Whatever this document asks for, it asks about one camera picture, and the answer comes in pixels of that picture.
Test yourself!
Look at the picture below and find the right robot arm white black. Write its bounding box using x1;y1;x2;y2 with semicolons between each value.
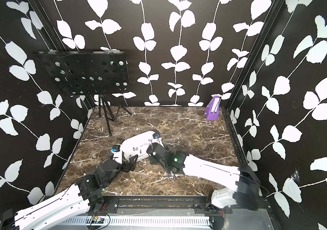
147;143;261;210

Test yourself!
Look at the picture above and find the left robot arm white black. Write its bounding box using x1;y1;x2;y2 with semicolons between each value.
0;155;138;230

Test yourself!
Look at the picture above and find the white plastic storage tray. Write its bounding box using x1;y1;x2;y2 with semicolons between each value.
120;131;162;161

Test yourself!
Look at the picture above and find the purple stapler box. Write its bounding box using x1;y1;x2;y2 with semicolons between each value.
205;96;221;120

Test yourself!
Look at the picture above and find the black music stand tripod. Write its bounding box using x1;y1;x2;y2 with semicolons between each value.
98;94;132;137

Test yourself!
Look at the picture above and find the black perforated music stand desk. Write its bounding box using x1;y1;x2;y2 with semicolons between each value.
34;51;130;96

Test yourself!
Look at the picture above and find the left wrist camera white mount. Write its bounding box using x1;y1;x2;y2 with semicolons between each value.
111;145;122;164

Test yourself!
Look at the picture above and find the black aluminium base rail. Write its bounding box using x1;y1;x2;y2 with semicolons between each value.
37;195;279;230

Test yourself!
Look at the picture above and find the white ribbed cable duct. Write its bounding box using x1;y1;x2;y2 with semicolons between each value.
57;216;211;228

